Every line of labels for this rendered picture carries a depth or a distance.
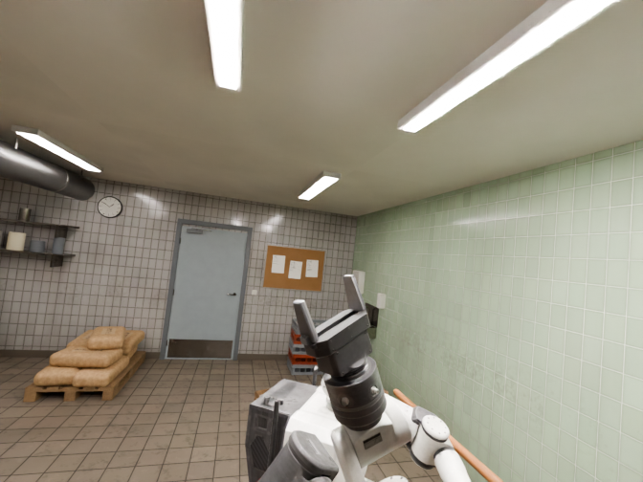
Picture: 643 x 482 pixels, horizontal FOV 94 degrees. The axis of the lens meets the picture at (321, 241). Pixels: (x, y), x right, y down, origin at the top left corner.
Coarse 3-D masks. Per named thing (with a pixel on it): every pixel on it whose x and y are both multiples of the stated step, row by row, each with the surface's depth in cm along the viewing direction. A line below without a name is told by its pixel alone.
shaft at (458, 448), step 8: (400, 392) 142; (400, 400) 139; (408, 400) 135; (456, 448) 103; (464, 448) 102; (464, 456) 99; (472, 456) 98; (472, 464) 96; (480, 464) 94; (480, 472) 93; (488, 472) 91; (488, 480) 90; (496, 480) 88
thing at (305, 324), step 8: (296, 304) 43; (304, 304) 43; (296, 312) 44; (304, 312) 43; (304, 320) 43; (304, 328) 44; (312, 328) 43; (304, 336) 44; (312, 336) 43; (304, 344) 43
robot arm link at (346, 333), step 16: (336, 320) 49; (352, 320) 47; (368, 320) 49; (320, 336) 46; (336, 336) 44; (352, 336) 46; (368, 336) 49; (320, 352) 43; (336, 352) 44; (352, 352) 46; (368, 352) 48; (320, 368) 47; (336, 368) 44; (352, 368) 45; (368, 368) 47; (336, 384) 45; (352, 384) 44; (368, 384) 45; (336, 400) 46; (352, 400) 44; (368, 400) 45
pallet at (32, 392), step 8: (136, 352) 437; (144, 352) 441; (136, 360) 409; (128, 368) 380; (136, 368) 411; (120, 376) 357; (128, 376) 380; (32, 384) 317; (112, 384) 335; (120, 384) 361; (32, 392) 311; (40, 392) 320; (72, 392) 320; (80, 392) 333; (104, 392) 328; (112, 392) 330; (24, 400) 309; (32, 400) 311; (64, 400) 318; (72, 400) 320; (104, 400) 328
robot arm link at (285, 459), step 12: (288, 456) 59; (276, 468) 59; (288, 468) 57; (300, 468) 57; (264, 480) 59; (276, 480) 57; (288, 480) 57; (300, 480) 56; (312, 480) 56; (324, 480) 57
